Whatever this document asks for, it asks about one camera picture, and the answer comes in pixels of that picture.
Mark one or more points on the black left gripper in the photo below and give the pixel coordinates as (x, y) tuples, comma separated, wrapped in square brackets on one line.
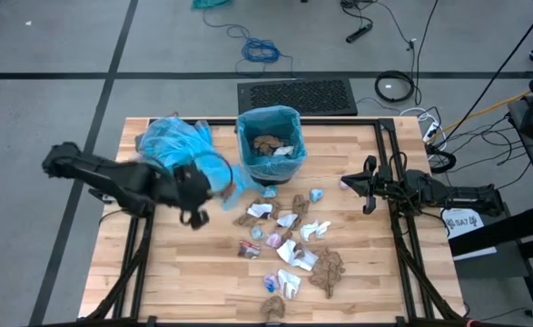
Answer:
[(192, 195)]

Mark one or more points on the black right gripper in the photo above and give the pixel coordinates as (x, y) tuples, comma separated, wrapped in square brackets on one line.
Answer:
[(393, 184)]

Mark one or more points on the torn brown paper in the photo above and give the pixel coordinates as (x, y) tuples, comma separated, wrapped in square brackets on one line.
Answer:
[(243, 221)]

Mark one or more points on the white dark-print paper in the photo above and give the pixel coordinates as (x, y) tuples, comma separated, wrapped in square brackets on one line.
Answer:
[(260, 210)]

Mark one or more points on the light blue paper wad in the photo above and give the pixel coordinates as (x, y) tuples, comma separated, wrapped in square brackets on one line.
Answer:
[(269, 191), (316, 195), (257, 233)]

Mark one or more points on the blue bin liner bag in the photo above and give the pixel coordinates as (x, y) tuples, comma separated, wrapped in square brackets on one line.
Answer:
[(248, 136)]

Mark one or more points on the silver red foil wrapper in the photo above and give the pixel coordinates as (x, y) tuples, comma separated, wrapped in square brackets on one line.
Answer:
[(249, 250)]

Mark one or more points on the long brown paper strip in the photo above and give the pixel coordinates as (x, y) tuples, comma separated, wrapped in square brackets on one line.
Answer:
[(300, 204)]

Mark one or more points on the white tissue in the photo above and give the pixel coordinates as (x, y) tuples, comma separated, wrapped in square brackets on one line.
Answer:
[(311, 230)]

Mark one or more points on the small white paper scrap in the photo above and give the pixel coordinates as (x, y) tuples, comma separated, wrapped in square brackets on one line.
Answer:
[(287, 220)]

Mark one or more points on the small brown paper scrap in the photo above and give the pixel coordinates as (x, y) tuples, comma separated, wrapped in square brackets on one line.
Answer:
[(287, 235), (299, 250)]

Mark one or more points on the large white paper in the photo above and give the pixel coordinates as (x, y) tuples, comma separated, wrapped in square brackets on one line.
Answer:
[(285, 252)]

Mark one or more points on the pink blue paper wad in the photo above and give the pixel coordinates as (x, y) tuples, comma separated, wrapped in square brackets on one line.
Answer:
[(270, 284)]

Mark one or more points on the white orange-print wrapper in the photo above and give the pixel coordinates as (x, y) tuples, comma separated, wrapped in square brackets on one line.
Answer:
[(289, 284)]

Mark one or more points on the big brown paper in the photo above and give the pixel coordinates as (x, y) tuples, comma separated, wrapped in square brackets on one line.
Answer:
[(273, 308)]

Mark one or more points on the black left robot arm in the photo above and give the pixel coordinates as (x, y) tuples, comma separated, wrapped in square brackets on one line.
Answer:
[(111, 177)]

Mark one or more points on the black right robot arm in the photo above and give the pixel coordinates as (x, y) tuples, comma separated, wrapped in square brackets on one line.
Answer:
[(466, 195)]

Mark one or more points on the blue spare trash bag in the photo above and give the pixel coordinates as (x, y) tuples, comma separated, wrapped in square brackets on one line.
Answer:
[(175, 141)]

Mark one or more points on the black floor mat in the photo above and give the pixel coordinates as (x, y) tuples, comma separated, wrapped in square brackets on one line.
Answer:
[(320, 97)]

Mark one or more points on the white paper sign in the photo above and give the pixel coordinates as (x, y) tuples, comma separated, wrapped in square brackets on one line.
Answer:
[(463, 222)]

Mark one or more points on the black power strip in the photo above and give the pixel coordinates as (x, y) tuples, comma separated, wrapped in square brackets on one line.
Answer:
[(359, 33)]

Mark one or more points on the teal floor object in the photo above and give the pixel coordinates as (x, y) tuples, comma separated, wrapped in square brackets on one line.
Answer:
[(209, 3)]

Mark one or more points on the black table frame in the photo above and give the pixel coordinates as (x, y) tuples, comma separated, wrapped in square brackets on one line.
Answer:
[(338, 121)]

